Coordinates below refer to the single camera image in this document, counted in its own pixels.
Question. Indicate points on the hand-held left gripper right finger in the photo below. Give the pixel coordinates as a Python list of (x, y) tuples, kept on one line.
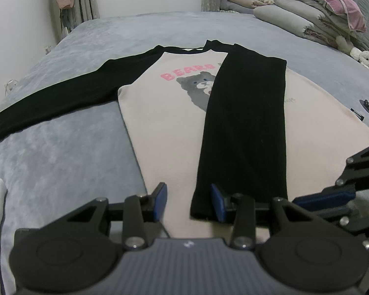
[(217, 204)]

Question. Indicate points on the grey folded quilt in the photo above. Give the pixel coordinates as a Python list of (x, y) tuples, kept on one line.
[(289, 18)]

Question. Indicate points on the grey bed blanket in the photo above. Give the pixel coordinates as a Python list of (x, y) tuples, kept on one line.
[(80, 159)]

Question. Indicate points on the white plush toy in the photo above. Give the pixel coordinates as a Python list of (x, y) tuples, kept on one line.
[(359, 55)]

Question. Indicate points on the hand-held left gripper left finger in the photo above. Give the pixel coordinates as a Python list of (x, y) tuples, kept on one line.
[(160, 201)]

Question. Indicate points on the cream black-sleeved bear shirt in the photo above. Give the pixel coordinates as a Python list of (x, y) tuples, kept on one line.
[(169, 129)]

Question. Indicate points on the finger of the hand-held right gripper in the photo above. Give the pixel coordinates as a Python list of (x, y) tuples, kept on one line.
[(326, 199), (366, 230)]

